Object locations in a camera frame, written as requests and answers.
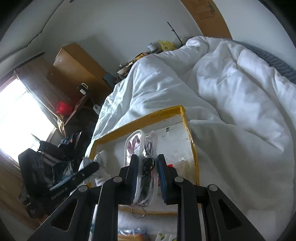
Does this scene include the blue knitted blanket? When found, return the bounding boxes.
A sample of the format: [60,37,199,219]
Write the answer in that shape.
[230,40,296,84]

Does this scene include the white bowl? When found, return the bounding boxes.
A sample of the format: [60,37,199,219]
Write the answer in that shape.
[117,60,135,75]

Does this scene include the yellow-rimmed white tray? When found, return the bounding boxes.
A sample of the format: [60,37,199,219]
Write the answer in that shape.
[89,105,199,215]

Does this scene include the white plastic bag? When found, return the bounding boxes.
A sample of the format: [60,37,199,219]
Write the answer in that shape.
[93,104,101,115]

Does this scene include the lemon print tissue pack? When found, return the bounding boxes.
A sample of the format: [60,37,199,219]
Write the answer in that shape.
[155,232,177,241]

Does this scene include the wooden door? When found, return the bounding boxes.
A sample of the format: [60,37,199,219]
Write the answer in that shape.
[181,0,232,39]

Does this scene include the wooden side table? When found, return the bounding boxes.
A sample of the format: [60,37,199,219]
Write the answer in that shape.
[64,94,89,126]

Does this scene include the wooden wardrobe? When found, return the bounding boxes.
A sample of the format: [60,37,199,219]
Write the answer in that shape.
[53,43,112,104]

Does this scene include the yellow plastic bag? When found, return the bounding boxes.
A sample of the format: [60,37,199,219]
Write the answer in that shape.
[158,40,177,51]

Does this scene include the black electric kettle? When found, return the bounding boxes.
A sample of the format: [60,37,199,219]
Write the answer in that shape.
[77,82,89,95]

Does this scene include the brown curtain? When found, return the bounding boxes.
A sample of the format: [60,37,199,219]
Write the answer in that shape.
[14,56,72,135]

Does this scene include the window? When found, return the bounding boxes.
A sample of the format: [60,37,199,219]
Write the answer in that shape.
[1,78,56,162]

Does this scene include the tissue pack red label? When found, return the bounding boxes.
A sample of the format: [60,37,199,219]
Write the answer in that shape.
[172,160,196,184]

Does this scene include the black thin stand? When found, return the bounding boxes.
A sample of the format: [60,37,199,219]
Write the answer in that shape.
[167,22,184,46]

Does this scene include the white duvet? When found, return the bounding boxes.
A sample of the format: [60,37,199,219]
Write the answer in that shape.
[92,37,295,240]

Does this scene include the white jar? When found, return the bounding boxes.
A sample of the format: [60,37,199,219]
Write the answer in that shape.
[147,43,157,52]

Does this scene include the clear plastic packet blue label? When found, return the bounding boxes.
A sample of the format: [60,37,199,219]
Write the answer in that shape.
[118,228,147,236]

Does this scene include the clear zip pouch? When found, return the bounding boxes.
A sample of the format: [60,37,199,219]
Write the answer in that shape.
[124,130,158,207]

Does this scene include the red bag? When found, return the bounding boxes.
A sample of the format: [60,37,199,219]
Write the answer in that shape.
[55,101,74,116]

